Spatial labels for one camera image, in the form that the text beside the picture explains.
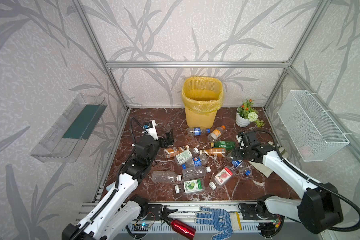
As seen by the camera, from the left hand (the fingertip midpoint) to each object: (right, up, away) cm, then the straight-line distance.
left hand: (167, 126), depth 74 cm
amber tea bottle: (+28, -16, +16) cm, 36 cm away
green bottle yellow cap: (+36, -13, +19) cm, 43 cm away
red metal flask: (+6, -46, -8) cm, 47 cm away
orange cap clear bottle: (+29, -6, +24) cm, 39 cm away
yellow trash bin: (+19, +15, +10) cm, 26 cm away
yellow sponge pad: (+33, -45, -4) cm, 56 cm away
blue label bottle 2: (+42, -24, +12) cm, 50 cm away
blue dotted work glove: (+26, -45, -3) cm, 52 cm away
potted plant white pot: (+49, +7, +25) cm, 56 cm away
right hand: (+40, -14, +13) cm, 44 cm away
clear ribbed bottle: (+11, -27, +8) cm, 30 cm away
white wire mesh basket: (+65, -4, -12) cm, 66 cm away
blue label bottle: (+17, -5, +26) cm, 31 cm away
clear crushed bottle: (-6, -28, +6) cm, 29 cm away
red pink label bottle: (+29, -29, +6) cm, 41 cm away
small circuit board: (-10, -47, -4) cm, 49 cm away
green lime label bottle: (+12, -32, +4) cm, 34 cm away
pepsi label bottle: (+15, -21, +12) cm, 29 cm away
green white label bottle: (+7, -20, +15) cm, 25 cm away
